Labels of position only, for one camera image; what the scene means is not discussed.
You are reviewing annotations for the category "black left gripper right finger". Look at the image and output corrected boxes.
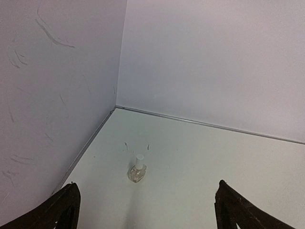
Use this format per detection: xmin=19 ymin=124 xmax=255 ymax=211
xmin=214 ymin=180 xmax=292 ymax=229

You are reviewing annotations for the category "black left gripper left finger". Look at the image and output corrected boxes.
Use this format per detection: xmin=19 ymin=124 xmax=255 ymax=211
xmin=1 ymin=183 xmax=81 ymax=229

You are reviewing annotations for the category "clear glitter nail polish bottle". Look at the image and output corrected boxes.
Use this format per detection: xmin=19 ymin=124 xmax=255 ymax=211
xmin=127 ymin=164 xmax=147 ymax=183

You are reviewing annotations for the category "white nail polish cap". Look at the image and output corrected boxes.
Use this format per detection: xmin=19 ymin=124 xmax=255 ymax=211
xmin=135 ymin=154 xmax=144 ymax=170

